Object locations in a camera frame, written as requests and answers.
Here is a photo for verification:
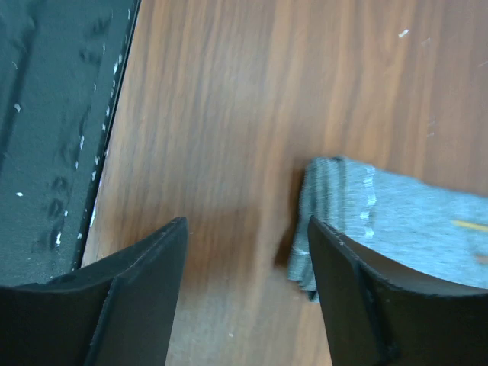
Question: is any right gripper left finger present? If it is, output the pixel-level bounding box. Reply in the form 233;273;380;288
1;217;188;365

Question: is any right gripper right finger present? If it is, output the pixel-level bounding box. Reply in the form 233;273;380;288
308;217;487;365

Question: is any grey cloth napkin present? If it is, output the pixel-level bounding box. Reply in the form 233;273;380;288
287;157;487;302

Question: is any gold fork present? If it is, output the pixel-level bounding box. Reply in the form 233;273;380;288
452;220;488;233

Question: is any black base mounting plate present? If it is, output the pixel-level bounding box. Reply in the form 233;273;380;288
1;1;140;287

